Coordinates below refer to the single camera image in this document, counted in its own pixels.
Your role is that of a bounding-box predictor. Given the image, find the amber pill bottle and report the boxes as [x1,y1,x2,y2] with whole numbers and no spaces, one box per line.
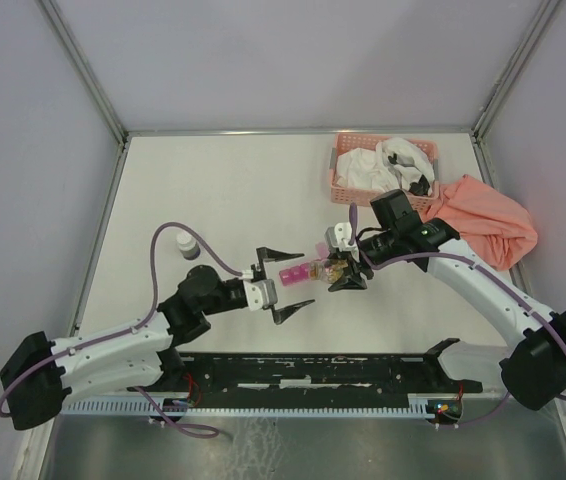
[308,259,348,284]

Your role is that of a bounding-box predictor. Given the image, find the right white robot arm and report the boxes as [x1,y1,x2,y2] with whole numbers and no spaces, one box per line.
[325,190,566,410]

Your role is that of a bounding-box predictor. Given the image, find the left aluminium frame post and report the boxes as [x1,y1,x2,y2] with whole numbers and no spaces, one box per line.
[35,0,128,144]

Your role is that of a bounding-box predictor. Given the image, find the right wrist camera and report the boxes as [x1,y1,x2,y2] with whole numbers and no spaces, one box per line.
[325,222,358,254]

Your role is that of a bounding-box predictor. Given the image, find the black white cloth in basket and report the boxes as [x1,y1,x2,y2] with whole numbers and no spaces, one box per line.
[375,137,435,197]

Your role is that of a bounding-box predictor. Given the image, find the white cap pill bottle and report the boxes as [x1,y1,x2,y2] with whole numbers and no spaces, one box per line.
[176,231,200,261]

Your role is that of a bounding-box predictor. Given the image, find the right aluminium frame post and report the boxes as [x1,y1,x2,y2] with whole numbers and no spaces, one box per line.
[472,0,564,142]

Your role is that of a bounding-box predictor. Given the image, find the aluminium frame post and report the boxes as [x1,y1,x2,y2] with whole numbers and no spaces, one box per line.
[472,0,564,142]
[35,0,128,144]

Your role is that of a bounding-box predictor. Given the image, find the pink weekly pill organizer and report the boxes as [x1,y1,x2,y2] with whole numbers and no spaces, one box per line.
[279,242,329,287]

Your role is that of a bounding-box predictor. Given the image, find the salmon pink cloth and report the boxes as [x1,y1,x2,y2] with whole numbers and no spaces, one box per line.
[421,175,538,271]

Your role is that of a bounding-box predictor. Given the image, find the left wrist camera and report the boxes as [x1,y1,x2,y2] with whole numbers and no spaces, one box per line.
[241,270,278,311]

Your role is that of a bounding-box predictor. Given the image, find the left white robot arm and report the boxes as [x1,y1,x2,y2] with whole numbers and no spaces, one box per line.
[0,247,304,431]

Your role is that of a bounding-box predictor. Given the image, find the white slotted cable duct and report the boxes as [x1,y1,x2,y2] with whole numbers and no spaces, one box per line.
[61,395,434,420]

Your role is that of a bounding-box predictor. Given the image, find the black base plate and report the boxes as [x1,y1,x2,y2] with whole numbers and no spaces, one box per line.
[146,351,483,407]

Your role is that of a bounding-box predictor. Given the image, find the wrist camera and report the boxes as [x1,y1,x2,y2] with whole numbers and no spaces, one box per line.
[241,270,278,311]
[325,222,358,254]

